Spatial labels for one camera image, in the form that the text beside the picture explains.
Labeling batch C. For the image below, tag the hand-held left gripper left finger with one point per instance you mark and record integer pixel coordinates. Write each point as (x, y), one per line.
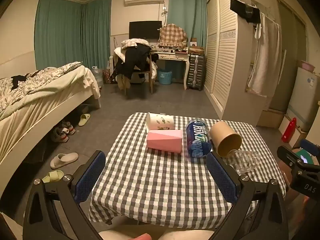
(91, 177)

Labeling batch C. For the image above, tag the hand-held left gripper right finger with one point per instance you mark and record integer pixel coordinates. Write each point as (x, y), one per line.
(222, 180)

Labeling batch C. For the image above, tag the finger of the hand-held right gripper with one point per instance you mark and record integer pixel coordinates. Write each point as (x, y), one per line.
(287, 155)
(311, 146)

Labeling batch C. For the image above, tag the clear glass cup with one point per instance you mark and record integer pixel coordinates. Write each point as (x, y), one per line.
(245, 161)

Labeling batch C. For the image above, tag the brown paper cup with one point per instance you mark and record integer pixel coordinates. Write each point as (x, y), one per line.
(225, 137)

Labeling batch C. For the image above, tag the white printed paper cup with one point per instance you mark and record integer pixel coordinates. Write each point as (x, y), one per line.
(160, 122)

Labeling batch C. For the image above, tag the red bottle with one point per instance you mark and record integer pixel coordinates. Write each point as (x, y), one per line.
(289, 130)

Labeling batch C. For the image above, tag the white slipper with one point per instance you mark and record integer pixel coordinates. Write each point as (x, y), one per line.
(63, 159)

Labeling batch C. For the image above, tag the green slipper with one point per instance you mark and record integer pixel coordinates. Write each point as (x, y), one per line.
(53, 175)

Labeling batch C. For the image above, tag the cardboard box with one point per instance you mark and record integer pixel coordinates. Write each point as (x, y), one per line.
(271, 120)

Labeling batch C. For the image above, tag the blue drink can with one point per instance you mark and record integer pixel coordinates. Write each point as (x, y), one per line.
(197, 137)

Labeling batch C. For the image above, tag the white fridge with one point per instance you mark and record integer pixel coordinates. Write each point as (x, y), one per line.
(302, 97)

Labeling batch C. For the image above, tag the pair of sneakers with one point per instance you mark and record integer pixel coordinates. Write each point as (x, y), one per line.
(62, 132)

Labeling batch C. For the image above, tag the yellow slipper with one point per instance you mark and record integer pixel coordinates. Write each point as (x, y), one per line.
(84, 119)

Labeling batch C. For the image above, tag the checked tablecloth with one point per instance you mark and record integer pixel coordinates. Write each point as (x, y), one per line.
(150, 180)

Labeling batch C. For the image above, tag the pink box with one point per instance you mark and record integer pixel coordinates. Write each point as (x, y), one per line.
(163, 141)

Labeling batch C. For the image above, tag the person's bare legs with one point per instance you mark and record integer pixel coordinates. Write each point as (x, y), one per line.
(175, 235)

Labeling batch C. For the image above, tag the white bed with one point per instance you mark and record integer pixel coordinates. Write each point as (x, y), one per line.
(37, 120)

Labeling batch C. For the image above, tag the pink basin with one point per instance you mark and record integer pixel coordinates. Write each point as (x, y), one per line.
(308, 65)

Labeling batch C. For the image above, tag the clear water jug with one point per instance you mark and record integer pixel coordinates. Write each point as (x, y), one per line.
(97, 76)

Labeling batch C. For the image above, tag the dark red bag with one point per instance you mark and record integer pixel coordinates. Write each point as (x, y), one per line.
(106, 77)

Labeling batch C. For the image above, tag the white hanging towel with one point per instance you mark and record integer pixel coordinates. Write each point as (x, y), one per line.
(266, 55)

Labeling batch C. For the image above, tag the floral quilt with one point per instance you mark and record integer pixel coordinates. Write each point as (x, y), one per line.
(37, 80)

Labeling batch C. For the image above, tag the dark suitcase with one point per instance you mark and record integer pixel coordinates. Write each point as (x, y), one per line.
(196, 71)

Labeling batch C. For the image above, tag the wooden chair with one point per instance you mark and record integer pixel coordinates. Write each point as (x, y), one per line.
(150, 77)

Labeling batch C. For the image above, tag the white louvred wardrobe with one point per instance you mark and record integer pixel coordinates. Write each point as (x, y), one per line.
(225, 55)

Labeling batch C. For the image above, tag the blue plastic basket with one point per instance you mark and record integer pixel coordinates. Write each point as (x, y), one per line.
(165, 77)

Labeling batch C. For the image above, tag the chair piled with clothes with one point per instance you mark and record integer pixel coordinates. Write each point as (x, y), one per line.
(132, 57)

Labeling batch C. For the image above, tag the white desk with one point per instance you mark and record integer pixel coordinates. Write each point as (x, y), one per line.
(175, 56)

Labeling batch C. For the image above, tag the green curtain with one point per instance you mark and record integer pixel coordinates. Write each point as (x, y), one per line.
(96, 30)
(58, 32)
(187, 7)

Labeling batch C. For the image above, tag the black hanging garment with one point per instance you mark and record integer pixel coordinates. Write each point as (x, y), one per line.
(246, 8)

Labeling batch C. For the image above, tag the plaid cloth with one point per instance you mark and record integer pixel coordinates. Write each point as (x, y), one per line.
(172, 35)

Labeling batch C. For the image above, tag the black television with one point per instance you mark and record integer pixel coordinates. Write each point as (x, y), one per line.
(145, 29)

